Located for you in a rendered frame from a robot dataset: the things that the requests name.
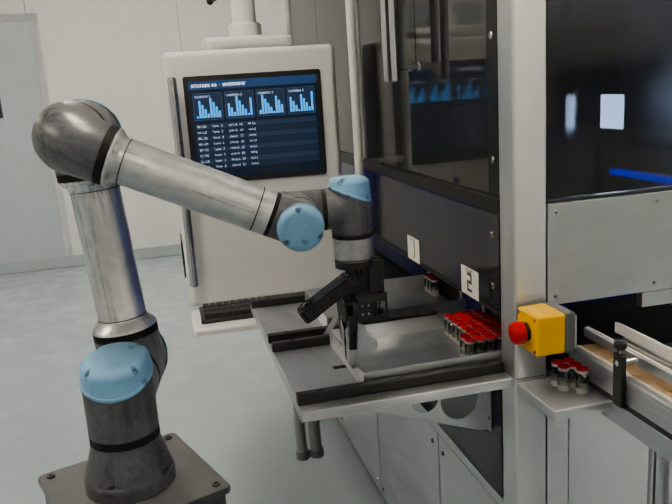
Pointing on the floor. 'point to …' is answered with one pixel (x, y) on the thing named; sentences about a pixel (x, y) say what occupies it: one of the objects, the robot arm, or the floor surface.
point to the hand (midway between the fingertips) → (348, 362)
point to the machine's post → (522, 233)
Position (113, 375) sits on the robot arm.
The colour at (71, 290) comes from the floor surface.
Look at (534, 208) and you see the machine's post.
